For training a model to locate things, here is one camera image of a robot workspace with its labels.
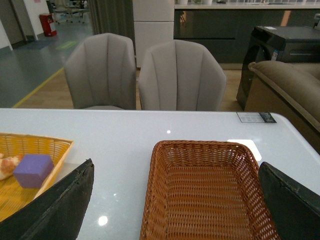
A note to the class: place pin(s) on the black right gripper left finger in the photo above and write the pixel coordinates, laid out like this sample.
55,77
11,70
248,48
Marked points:
58,213

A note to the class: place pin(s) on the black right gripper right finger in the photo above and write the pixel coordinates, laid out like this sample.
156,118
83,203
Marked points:
294,208

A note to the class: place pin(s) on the yellow woven basket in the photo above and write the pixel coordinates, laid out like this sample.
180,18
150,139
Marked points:
12,196

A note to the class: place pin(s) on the brown wicker basket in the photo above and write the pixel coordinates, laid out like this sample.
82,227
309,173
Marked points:
205,190

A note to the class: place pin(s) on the purple block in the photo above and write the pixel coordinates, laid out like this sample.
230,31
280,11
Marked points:
33,170

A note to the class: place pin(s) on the toy croissant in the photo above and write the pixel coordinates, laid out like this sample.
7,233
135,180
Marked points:
8,165

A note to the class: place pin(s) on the table label sticker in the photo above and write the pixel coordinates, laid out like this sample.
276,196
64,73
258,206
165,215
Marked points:
256,117

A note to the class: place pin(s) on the brown sofa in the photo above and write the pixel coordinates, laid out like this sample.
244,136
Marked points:
291,90

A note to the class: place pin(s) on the left grey chair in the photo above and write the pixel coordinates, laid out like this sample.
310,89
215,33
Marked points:
101,73

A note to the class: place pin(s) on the grey chair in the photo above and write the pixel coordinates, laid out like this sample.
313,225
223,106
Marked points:
181,75
101,73

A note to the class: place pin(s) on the black washing machine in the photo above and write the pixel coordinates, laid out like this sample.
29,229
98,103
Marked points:
288,44

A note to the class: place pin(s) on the right grey chair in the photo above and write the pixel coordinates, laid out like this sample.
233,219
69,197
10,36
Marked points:
181,75

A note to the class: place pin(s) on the red bin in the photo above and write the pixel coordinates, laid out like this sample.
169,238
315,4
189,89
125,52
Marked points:
48,24

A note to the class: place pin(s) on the dark counter cabinet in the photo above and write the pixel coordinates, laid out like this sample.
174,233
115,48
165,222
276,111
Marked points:
226,32

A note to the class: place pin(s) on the grey curtain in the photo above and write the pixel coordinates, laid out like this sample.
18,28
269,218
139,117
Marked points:
112,16

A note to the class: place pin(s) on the white pillar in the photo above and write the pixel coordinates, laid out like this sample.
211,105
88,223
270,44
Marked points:
153,24

